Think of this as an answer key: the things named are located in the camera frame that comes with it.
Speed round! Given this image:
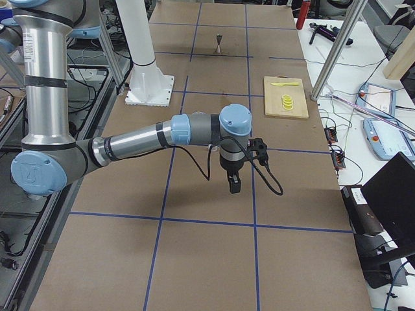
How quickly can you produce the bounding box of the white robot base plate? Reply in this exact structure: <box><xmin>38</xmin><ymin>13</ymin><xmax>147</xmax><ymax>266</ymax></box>
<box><xmin>116</xmin><ymin>0</ymin><xmax>174</xmax><ymax>107</ymax></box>

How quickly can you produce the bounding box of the black handle tool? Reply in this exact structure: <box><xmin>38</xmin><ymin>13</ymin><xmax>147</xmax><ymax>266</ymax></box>
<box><xmin>309</xmin><ymin>23</ymin><xmax>320</xmax><ymax>45</ymax></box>

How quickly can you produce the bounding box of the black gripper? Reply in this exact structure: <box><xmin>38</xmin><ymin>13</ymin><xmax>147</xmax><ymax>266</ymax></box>
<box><xmin>220</xmin><ymin>159</ymin><xmax>244</xmax><ymax>194</ymax></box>

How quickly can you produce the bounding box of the aluminium frame post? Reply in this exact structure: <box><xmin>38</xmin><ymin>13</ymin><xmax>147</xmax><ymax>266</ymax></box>
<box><xmin>311</xmin><ymin>0</ymin><xmax>368</xmax><ymax>101</ymax></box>

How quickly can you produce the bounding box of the back lemon slice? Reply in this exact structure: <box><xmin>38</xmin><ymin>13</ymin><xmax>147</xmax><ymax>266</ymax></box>
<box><xmin>283</xmin><ymin>105</ymin><xmax>294</xmax><ymax>111</ymax></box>

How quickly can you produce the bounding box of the black monitor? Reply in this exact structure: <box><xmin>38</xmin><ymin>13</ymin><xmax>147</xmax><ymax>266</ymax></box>
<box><xmin>354</xmin><ymin>152</ymin><xmax>414</xmax><ymax>288</ymax></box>

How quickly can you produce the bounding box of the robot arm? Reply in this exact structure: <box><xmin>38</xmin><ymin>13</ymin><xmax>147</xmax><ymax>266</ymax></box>
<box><xmin>1</xmin><ymin>17</ymin><xmax>23</xmax><ymax>54</ymax></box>
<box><xmin>10</xmin><ymin>1</ymin><xmax>252</xmax><ymax>196</ymax></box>

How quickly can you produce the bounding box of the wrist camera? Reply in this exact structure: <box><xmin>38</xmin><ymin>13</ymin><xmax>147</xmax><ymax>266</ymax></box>
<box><xmin>247</xmin><ymin>138</ymin><xmax>269</xmax><ymax>167</ymax></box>

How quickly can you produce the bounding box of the steel double jigger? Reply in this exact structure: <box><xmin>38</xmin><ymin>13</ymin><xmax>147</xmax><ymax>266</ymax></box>
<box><xmin>216</xmin><ymin>33</ymin><xmax>222</xmax><ymax>54</ymax></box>

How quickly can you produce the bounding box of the wooden cutting board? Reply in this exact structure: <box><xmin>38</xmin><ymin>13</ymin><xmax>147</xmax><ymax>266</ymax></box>
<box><xmin>263</xmin><ymin>76</ymin><xmax>309</xmax><ymax>119</ymax></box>

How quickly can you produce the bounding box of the green handled reach stick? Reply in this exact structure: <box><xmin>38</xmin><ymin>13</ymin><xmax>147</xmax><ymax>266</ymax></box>
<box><xmin>327</xmin><ymin>93</ymin><xmax>414</xmax><ymax>136</ymax></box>

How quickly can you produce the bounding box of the yellow plastic knife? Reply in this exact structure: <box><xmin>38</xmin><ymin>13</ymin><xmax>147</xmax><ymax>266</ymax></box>
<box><xmin>270</xmin><ymin>82</ymin><xmax>300</xmax><ymax>86</ymax></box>

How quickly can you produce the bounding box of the black box device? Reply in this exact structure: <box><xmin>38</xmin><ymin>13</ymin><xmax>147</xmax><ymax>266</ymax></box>
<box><xmin>341</xmin><ymin>185</ymin><xmax>383</xmax><ymax>236</ymax></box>

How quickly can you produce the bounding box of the red cylinder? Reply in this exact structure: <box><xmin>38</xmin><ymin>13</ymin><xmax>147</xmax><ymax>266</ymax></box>
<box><xmin>296</xmin><ymin>0</ymin><xmax>311</xmax><ymax>30</ymax></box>

